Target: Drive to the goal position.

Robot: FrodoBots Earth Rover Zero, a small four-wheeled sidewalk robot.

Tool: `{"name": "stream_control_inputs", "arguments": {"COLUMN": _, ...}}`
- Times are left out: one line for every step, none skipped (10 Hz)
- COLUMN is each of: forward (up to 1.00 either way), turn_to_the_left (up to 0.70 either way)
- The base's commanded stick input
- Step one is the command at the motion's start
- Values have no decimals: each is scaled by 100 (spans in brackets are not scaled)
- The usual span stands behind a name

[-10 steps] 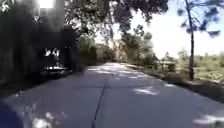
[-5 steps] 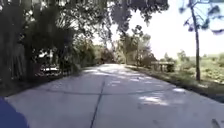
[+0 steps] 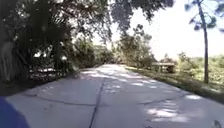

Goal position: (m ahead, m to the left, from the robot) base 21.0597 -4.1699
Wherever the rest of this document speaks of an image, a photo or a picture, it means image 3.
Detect low shelter structure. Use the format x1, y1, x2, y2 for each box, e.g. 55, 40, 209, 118
151, 61, 177, 74

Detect dense dark trees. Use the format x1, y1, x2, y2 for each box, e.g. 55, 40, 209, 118
0, 0, 175, 84

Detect grey concrete path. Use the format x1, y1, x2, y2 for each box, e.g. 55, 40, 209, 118
4, 63, 224, 128

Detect tall thin tree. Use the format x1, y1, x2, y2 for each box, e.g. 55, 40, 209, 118
185, 0, 224, 85

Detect pale green bushes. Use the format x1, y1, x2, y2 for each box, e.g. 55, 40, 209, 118
176, 51, 224, 85

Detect grass verge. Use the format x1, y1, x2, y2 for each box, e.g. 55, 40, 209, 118
125, 65, 224, 104

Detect green bushy trees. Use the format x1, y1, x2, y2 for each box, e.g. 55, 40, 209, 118
112, 23, 158, 70

